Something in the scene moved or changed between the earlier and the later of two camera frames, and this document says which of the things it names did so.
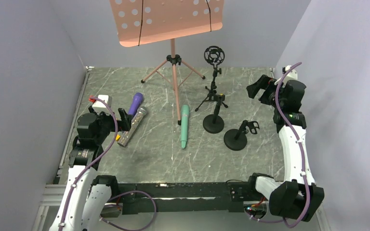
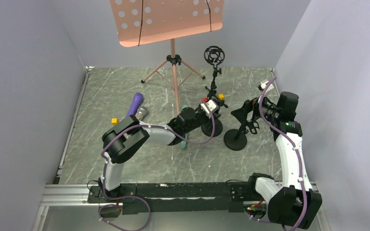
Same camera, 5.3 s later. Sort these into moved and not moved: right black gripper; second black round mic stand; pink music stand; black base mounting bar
Moved: right black gripper
Not moved: black base mounting bar; pink music stand; second black round mic stand
